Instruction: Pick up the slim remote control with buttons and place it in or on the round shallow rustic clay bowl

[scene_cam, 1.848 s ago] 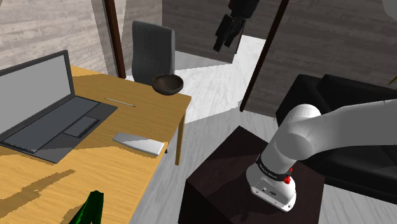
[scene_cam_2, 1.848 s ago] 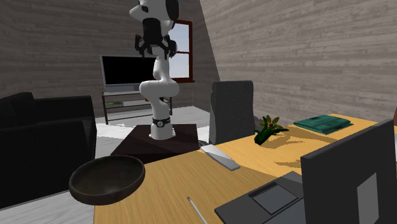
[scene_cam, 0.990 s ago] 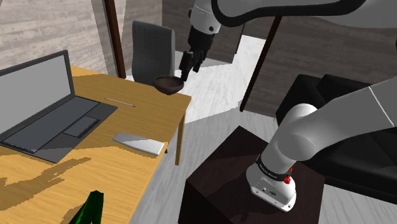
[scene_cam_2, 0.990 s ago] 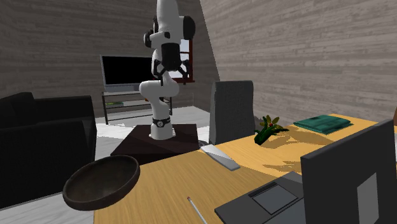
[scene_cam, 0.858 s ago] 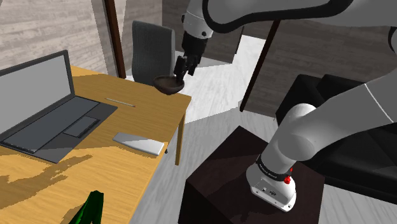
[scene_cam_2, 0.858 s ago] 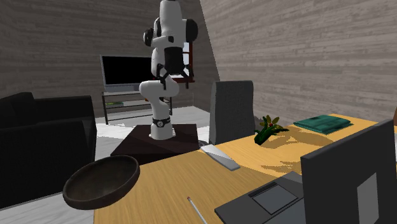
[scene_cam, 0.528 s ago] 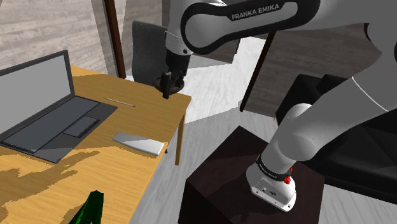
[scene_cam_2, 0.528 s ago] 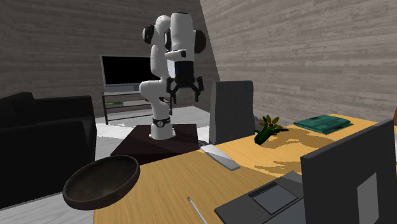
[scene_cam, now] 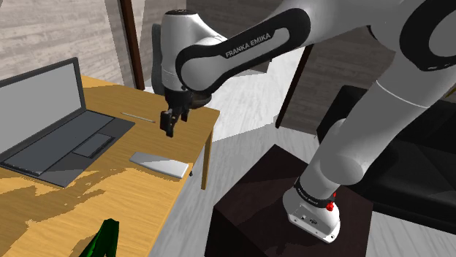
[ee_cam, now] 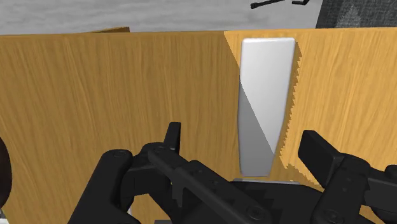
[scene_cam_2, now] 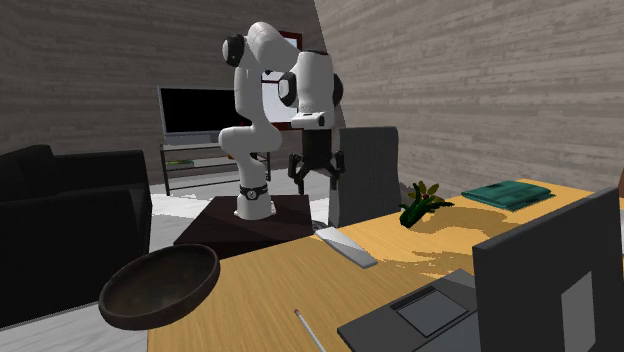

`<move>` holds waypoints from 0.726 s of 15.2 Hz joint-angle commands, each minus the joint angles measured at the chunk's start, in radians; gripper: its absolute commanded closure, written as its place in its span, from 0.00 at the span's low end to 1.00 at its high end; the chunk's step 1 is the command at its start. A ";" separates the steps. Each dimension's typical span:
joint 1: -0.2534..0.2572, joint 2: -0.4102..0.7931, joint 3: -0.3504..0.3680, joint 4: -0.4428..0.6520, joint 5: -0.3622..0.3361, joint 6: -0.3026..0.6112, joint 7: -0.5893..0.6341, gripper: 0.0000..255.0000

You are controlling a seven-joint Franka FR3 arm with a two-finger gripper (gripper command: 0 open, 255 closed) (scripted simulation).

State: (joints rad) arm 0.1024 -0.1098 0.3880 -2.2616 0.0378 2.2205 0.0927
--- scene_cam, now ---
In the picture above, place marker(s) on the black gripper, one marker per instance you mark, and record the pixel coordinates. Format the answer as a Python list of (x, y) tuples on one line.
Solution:
[(175, 99)]

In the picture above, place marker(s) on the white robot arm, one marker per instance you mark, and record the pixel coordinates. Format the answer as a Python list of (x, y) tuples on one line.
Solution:
[(356, 149)]

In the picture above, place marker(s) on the thin grey pencil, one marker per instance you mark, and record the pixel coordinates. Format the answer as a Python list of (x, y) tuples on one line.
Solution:
[(138, 117)]

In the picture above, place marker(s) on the flat silver remote control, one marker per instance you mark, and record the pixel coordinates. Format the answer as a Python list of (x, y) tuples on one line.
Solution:
[(160, 165)]

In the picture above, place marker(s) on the wooden desk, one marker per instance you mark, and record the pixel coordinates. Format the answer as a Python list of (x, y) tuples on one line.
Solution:
[(142, 192)]

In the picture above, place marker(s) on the dark robot stand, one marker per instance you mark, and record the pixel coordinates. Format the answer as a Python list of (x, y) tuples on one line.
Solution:
[(256, 210)]

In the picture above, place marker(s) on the grey open laptop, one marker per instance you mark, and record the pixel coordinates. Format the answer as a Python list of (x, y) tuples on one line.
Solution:
[(46, 121)]

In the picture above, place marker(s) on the green bottle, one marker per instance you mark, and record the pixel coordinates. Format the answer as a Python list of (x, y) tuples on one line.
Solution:
[(103, 240)]

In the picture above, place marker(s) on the black sofa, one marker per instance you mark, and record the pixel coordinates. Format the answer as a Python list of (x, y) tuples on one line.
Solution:
[(413, 167)]

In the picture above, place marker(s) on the dark brown door frame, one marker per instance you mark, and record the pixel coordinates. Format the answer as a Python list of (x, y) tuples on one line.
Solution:
[(132, 42)]

